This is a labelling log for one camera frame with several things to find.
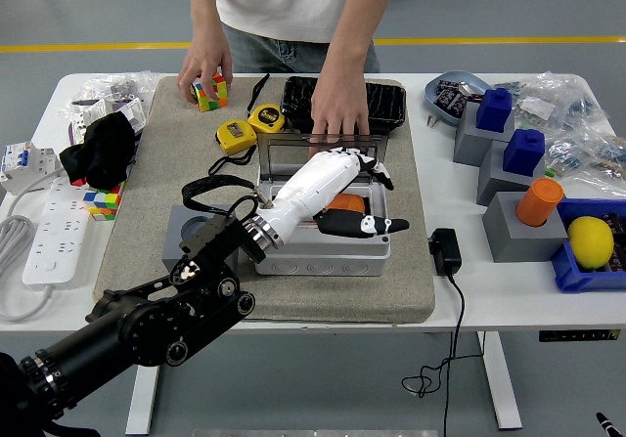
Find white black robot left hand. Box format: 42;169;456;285
262;146;410;243

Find person's left hand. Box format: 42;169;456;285
309;67;372;159

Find person's right hand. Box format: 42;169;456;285
176;39;235;106

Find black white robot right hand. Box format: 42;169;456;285
595;411;626;437

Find multicolour puzzle cube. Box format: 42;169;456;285
190;72;230;113
81;182;123;223

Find orange cylinder battery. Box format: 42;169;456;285
514;177;565;228
325;193;367;214

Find grey electrical box clear lid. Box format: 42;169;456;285
252;132;392;277

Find black plastic tray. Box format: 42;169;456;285
281;75;409;135

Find yellow tape measure 5m label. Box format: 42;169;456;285
246;72;289;140

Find yellow tape measure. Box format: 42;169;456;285
208;119;259;177

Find clear bag small screws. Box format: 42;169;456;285
80;69;160;104

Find black table control panel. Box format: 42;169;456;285
538;328;617;344

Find person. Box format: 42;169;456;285
212;0;387;74

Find white table leg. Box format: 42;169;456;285
476;331;523;431
124;366;163;436

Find grey-brown table mat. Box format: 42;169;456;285
92;74;437;325

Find blue-grey bowl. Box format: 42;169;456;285
424;69;493;126

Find clear bag white breakers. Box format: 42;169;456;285
61;95;148;146

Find brown silver snack packet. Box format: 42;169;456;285
456;81;485;104

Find black cloth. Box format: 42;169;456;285
58;111;140;190

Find grey cube holder block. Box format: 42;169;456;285
476;138;548;207
453;100;516;168
162;204;241;275
482;191;571;264

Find blue plastic block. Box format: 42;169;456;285
502;128;547;177
475;87;514;133

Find blue storage bin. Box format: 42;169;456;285
548;197;626;294

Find yellow lemon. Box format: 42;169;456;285
566;215;615;270

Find clear bag white connectors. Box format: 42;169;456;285
513;84;561;128

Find white circuit breaker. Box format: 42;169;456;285
0;141;65;197

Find dark packets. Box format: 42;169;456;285
599;211;626;275

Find clear bag blue components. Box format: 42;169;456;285
537;70;615;138

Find clear bag mixed components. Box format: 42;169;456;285
542;131;626;194

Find black power adapter with cord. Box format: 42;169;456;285
400;228;489;437

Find white power strip with cord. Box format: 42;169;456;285
0;176;94;324

